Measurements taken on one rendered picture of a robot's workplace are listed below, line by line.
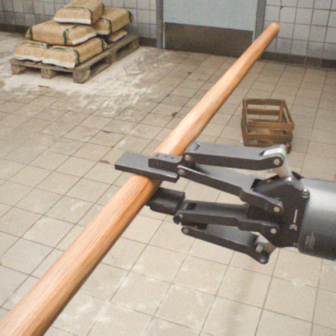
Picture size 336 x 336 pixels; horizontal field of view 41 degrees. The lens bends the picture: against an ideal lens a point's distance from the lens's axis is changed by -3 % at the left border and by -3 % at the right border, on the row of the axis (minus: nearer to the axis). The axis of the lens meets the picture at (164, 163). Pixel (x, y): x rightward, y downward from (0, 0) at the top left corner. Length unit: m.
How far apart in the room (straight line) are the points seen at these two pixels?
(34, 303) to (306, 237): 0.24
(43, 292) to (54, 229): 2.02
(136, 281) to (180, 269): 0.21
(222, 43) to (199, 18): 0.35
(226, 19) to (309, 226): 4.45
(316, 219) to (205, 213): 0.12
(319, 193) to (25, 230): 2.07
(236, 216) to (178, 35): 4.60
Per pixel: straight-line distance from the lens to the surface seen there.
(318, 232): 0.43
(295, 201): 0.44
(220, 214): 0.47
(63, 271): 0.37
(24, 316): 0.34
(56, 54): 4.22
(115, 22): 4.71
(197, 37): 4.95
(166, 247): 2.21
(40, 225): 2.41
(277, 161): 0.42
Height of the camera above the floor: 1.44
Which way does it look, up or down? 31 degrees down
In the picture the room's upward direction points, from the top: straight up
